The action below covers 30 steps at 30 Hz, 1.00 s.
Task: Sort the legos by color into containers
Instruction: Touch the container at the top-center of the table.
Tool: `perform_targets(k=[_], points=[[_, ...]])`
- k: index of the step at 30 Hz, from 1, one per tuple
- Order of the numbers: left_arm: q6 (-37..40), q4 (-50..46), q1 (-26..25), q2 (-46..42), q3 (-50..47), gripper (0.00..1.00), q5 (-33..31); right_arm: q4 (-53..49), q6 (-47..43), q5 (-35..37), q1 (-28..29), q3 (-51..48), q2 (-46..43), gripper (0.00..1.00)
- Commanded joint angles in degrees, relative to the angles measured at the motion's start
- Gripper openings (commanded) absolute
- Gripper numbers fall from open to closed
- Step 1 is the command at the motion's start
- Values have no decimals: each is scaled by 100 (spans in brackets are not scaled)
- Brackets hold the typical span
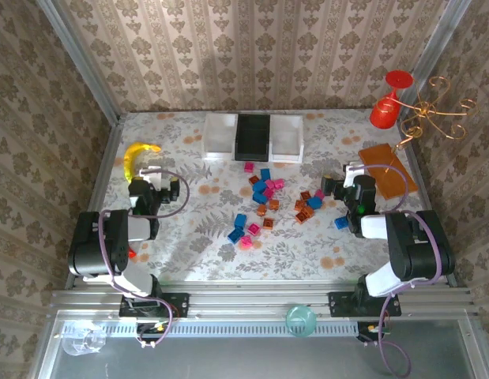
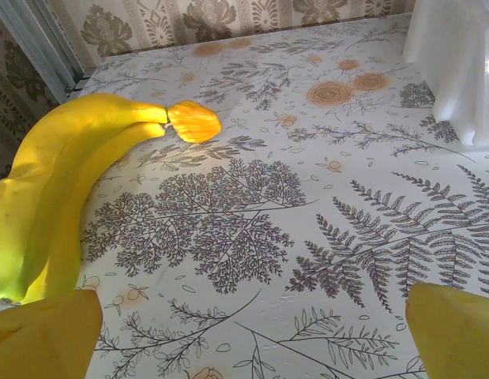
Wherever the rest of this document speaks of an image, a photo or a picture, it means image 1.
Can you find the black plastic bin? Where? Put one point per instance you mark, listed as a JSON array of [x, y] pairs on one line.
[[252, 138]]

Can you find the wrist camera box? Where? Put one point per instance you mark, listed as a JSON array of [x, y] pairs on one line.
[[151, 176], [351, 175]]

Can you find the blue lego brick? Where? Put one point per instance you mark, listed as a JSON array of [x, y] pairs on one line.
[[265, 174], [314, 203], [341, 223], [240, 221], [235, 235], [260, 186], [260, 197]]

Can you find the teal plastic cup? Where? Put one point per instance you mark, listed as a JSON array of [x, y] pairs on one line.
[[297, 316]]

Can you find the aluminium frame rail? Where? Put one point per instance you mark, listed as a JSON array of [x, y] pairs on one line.
[[248, 302]]

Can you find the red plastic goblet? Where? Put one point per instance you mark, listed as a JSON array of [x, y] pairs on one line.
[[384, 114]]

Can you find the clear plastic cup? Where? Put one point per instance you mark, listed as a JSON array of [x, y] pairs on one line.
[[84, 341]]

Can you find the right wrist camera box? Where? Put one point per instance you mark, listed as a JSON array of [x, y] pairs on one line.
[[351, 175]]

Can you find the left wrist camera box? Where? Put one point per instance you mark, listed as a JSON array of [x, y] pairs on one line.
[[151, 176]]

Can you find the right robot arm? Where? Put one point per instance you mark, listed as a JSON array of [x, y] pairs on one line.
[[418, 252]]

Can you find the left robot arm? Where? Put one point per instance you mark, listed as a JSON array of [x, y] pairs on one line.
[[94, 252]]

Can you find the yellow translucent plastic banana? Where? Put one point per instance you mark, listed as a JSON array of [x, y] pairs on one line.
[[131, 158]]

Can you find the white plastic bin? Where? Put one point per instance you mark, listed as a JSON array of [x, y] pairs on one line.
[[219, 136], [286, 139]]

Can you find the pink lego brick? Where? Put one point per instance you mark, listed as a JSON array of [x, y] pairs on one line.
[[279, 183], [249, 167], [268, 192], [253, 229], [246, 241], [269, 183], [319, 194]]

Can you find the aluminium table side rail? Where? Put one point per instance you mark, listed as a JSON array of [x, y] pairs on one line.
[[429, 201], [100, 181]]

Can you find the orange lego brick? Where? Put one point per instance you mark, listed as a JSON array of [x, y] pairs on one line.
[[254, 180], [261, 210], [309, 211], [273, 204], [268, 223], [302, 217], [299, 205], [305, 196]]

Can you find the floral patterned tablecloth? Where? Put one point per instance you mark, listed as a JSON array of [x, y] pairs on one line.
[[189, 256]]

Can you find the small red plastic piece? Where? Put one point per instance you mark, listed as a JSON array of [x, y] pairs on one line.
[[131, 254]]

